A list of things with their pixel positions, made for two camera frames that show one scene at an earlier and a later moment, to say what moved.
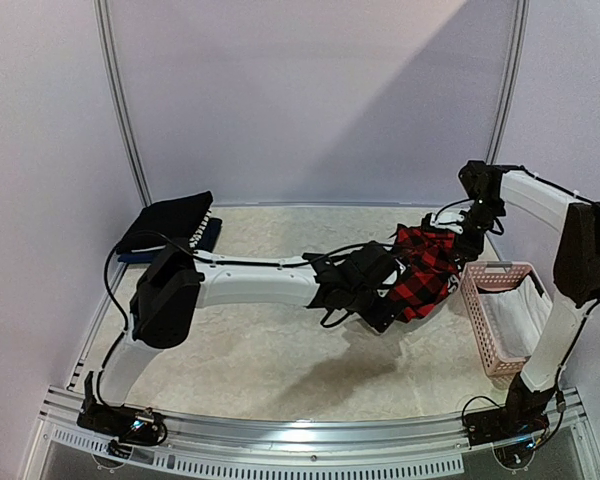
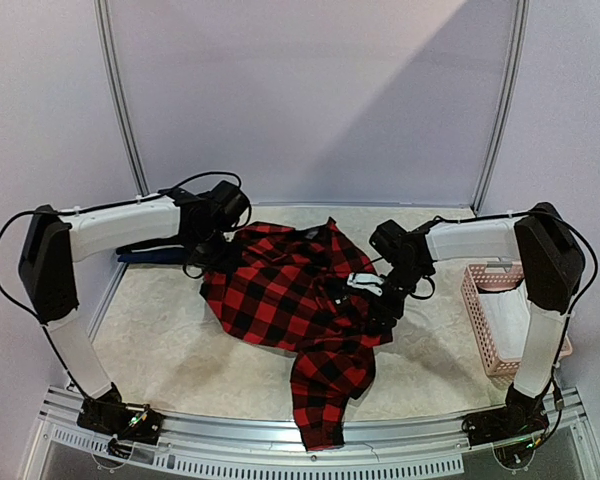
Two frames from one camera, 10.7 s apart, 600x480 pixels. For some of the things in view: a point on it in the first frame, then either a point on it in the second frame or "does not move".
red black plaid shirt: (429, 263) to (287, 287)
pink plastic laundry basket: (478, 277) does not move
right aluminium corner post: (516, 63) does not move
